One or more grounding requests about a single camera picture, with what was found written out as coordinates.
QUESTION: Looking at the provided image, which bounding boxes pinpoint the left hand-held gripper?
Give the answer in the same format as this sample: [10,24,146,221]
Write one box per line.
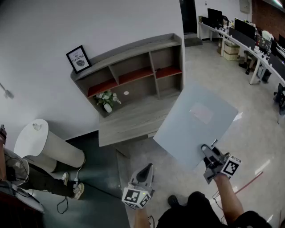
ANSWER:
[122,163,156,209]

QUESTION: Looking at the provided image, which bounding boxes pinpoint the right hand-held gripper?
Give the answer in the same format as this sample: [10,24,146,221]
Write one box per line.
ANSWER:
[201,144,242,185]

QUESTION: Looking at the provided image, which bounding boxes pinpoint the pale blue folder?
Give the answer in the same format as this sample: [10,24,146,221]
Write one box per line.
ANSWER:
[153,81,239,171]

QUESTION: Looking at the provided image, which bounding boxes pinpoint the grey wooden shelf unit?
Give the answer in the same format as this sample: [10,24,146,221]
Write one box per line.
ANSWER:
[70,33,185,118]

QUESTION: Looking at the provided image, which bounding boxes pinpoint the person's right forearm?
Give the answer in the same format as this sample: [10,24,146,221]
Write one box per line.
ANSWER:
[214,174,245,221]

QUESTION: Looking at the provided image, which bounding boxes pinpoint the person's left forearm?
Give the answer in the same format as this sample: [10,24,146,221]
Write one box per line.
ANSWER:
[134,206,152,228]

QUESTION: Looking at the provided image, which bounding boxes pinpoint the grey wood-grain table top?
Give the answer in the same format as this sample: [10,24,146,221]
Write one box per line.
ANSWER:
[98,90,182,148]

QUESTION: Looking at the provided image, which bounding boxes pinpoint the black computer monitor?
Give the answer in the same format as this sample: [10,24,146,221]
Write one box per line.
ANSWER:
[234,18,257,41]
[207,8,223,29]

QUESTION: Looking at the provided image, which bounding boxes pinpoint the person's left black shoe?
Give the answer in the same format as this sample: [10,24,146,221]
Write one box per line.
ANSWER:
[167,195,180,208]

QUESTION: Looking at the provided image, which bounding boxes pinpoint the person's black trousers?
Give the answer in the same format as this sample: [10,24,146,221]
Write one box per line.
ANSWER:
[156,191,224,228]

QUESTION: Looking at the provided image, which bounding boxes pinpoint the person's black shirt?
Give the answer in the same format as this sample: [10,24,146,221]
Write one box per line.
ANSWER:
[232,210,274,228]

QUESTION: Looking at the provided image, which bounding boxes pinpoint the white flower bouquet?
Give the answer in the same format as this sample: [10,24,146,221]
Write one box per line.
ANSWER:
[94,90,122,106]

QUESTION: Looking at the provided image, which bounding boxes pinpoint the black office chair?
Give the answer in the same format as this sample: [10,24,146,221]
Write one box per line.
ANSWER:
[273,83,285,116]

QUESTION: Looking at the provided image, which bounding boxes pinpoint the black waste bin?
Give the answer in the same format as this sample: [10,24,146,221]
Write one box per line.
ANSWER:
[261,69,272,83]

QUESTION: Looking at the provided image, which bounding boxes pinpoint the cardboard box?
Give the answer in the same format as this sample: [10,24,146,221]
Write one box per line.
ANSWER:
[224,41,240,54]
[223,51,239,61]

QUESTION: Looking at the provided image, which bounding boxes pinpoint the dark brown table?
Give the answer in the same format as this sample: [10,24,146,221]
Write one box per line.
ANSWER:
[0,180,45,228]

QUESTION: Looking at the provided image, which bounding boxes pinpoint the black framed leaf picture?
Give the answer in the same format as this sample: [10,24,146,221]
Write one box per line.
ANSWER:
[65,45,92,74]

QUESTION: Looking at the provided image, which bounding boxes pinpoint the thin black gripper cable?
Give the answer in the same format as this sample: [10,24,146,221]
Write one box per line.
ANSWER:
[212,190,226,224]
[146,214,157,228]

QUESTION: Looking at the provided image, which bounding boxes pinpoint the white power cable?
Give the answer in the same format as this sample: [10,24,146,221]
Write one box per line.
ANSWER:
[76,159,86,180]

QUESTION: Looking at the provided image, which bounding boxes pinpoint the long black floor cable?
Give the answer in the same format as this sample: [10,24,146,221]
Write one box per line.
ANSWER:
[56,195,69,215]

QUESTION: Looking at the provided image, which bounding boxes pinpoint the white cylindrical pedestal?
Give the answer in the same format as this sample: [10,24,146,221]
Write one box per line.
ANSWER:
[14,118,86,173]

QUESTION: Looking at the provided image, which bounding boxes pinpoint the white wall panel box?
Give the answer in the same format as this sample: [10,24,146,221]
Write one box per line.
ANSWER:
[239,0,251,13]

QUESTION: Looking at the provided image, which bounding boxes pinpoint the grey wall conduit box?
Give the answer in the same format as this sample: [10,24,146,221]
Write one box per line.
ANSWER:
[0,82,15,99]

